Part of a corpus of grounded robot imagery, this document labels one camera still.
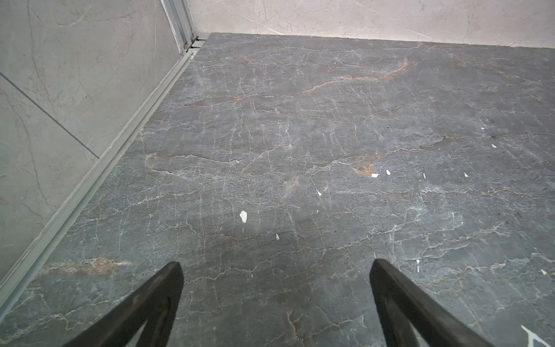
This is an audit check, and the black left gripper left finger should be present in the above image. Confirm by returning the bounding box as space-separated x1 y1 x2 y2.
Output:
65 262 184 346

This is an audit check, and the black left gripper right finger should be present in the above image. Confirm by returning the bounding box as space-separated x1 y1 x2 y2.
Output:
369 259 492 346

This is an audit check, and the aluminium frame rail left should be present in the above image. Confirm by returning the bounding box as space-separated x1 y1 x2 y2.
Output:
1 1 202 316

